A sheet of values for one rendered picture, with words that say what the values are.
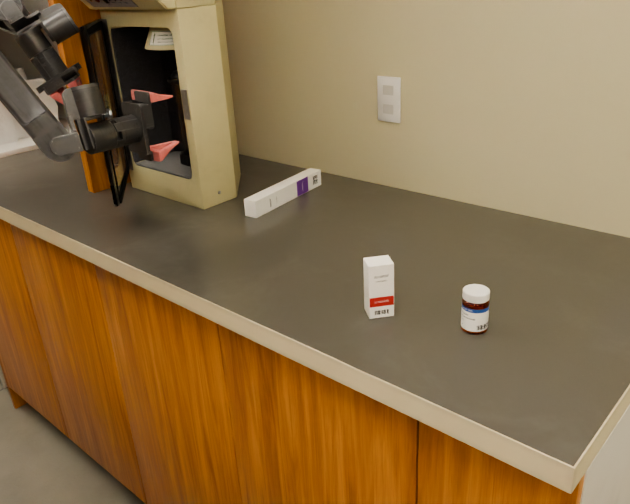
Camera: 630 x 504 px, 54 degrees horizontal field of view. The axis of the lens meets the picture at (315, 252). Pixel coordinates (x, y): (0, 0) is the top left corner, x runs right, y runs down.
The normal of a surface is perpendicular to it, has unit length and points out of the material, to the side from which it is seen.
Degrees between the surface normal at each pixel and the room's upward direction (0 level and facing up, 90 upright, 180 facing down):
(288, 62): 90
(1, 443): 0
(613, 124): 90
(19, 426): 0
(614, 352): 1
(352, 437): 90
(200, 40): 90
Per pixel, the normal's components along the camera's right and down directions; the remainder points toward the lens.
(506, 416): -0.05, -0.91
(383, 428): -0.66, 0.34
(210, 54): 0.74, 0.24
